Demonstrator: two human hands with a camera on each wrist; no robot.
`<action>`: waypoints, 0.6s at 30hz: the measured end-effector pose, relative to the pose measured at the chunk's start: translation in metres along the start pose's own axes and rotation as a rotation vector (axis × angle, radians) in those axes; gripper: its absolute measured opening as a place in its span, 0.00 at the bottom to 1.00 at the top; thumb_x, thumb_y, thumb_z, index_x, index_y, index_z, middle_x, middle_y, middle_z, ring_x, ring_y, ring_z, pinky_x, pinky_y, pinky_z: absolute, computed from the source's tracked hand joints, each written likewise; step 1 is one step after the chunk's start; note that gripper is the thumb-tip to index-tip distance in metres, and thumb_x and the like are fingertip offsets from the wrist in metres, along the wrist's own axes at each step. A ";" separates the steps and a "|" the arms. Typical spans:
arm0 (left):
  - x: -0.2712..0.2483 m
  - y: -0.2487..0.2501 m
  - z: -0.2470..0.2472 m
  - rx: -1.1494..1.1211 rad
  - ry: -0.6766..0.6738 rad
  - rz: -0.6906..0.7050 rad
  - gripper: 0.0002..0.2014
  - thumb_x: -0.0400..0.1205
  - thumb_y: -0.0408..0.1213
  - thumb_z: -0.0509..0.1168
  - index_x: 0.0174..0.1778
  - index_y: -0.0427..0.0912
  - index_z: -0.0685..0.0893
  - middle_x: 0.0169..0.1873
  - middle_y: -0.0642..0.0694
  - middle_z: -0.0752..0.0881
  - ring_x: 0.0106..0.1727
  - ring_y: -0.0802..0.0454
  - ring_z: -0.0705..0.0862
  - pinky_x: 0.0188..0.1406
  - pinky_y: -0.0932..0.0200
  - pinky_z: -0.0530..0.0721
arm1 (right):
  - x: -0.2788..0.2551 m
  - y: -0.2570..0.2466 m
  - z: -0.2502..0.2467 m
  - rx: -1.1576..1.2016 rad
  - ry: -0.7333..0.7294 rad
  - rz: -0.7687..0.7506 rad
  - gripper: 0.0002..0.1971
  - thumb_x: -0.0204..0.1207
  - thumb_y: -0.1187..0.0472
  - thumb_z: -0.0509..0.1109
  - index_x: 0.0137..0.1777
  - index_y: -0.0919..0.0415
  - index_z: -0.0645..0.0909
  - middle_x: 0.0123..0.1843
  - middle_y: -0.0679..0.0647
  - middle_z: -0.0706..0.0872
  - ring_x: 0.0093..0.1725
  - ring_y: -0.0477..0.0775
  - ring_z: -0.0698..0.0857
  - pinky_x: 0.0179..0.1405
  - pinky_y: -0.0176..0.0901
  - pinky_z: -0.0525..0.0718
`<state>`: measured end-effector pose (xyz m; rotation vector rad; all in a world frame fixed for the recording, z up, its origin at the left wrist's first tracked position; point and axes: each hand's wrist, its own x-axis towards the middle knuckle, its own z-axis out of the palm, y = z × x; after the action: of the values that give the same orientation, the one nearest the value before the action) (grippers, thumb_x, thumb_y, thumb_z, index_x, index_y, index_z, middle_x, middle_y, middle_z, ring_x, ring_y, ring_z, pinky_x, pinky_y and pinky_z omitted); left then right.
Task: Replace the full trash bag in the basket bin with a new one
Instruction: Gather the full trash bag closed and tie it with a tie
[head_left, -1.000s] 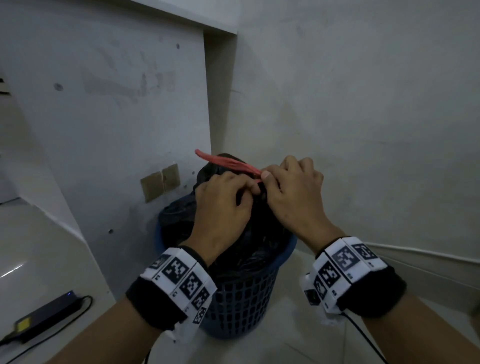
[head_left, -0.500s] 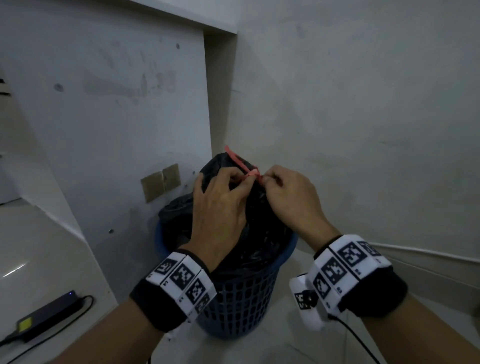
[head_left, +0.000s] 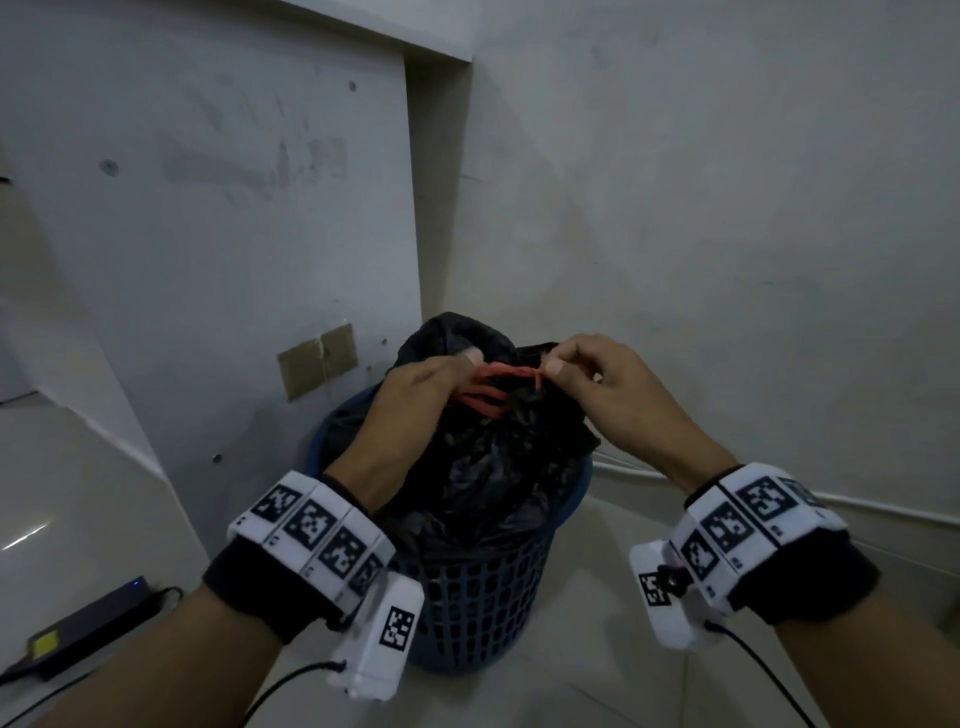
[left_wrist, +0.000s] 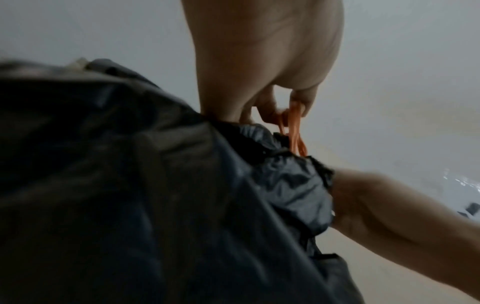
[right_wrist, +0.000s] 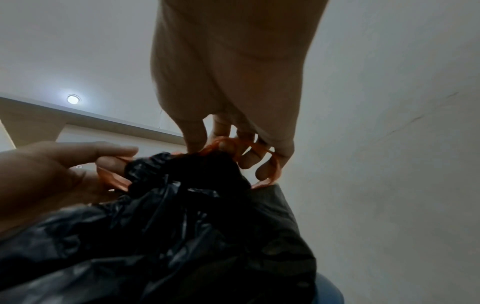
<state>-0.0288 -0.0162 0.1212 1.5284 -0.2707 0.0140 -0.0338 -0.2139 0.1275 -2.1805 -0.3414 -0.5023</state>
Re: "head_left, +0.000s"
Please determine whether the person's right hand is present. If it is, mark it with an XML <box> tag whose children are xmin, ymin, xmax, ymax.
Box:
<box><xmin>541</xmin><ymin>333</ymin><xmax>740</xmax><ymax>496</ymax></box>

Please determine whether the person's left hand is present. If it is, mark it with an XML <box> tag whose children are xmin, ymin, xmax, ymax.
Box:
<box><xmin>323</xmin><ymin>348</ymin><xmax>489</xmax><ymax>515</ymax></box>

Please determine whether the black trash bag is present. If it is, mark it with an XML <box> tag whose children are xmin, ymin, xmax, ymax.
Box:
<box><xmin>318</xmin><ymin>312</ymin><xmax>603</xmax><ymax>553</ymax></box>

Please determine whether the blue plastic waste basket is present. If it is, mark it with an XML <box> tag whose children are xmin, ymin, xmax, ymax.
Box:
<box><xmin>303</xmin><ymin>386</ymin><xmax>594</xmax><ymax>676</ymax></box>

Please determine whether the narrow brown tape patch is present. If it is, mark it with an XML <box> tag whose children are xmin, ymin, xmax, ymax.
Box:
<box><xmin>320</xmin><ymin>323</ymin><xmax>360</xmax><ymax>376</ymax></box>

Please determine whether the wide brown tape patch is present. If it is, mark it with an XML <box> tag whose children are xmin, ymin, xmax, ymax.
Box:
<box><xmin>277</xmin><ymin>338</ymin><xmax>329</xmax><ymax>403</ymax></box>

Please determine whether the left wristband with markers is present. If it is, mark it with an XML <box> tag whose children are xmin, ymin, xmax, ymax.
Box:
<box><xmin>202</xmin><ymin>470</ymin><xmax>397</xmax><ymax>646</ymax></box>

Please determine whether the wristband with markers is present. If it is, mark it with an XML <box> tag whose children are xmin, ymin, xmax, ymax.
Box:
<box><xmin>202</xmin><ymin>470</ymin><xmax>397</xmax><ymax>646</ymax></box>
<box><xmin>667</xmin><ymin>462</ymin><xmax>883</xmax><ymax>628</ymax></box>

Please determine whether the right wristband with markers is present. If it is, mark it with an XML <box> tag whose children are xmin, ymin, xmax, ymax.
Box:
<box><xmin>667</xmin><ymin>462</ymin><xmax>883</xmax><ymax>628</ymax></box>

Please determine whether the white table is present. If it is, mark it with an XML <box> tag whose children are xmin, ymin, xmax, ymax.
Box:
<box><xmin>0</xmin><ymin>0</ymin><xmax>475</xmax><ymax>556</ymax></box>

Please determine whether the black power adapter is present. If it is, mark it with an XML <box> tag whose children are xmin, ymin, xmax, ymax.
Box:
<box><xmin>26</xmin><ymin>575</ymin><xmax>163</xmax><ymax>682</ymax></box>

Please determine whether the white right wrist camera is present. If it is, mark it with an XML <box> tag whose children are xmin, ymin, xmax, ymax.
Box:
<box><xmin>628</xmin><ymin>539</ymin><xmax>733</xmax><ymax>654</ymax></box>

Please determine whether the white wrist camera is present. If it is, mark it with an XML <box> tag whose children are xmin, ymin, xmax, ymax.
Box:
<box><xmin>628</xmin><ymin>539</ymin><xmax>733</xmax><ymax>654</ymax></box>
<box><xmin>326</xmin><ymin>573</ymin><xmax>427</xmax><ymax>703</ymax></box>

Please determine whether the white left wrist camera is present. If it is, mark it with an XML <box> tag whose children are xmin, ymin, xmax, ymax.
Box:
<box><xmin>326</xmin><ymin>573</ymin><xmax>427</xmax><ymax>703</ymax></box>

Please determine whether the white wall cable conduit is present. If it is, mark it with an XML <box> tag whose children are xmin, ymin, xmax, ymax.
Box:
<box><xmin>592</xmin><ymin>457</ymin><xmax>960</xmax><ymax>526</ymax></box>

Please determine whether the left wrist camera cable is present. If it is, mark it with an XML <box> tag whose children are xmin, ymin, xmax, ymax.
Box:
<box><xmin>238</xmin><ymin>659</ymin><xmax>348</xmax><ymax>728</ymax></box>

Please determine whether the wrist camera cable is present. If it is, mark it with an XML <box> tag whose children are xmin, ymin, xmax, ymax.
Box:
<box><xmin>704</xmin><ymin>620</ymin><xmax>819</xmax><ymax>728</ymax></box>
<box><xmin>238</xmin><ymin>659</ymin><xmax>348</xmax><ymax>728</ymax></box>

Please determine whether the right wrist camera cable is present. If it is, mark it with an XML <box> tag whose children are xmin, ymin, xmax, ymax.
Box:
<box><xmin>704</xmin><ymin>620</ymin><xmax>819</xmax><ymax>728</ymax></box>

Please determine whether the black adapter cable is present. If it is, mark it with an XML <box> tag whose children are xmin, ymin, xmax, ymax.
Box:
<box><xmin>0</xmin><ymin>584</ymin><xmax>185</xmax><ymax>728</ymax></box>

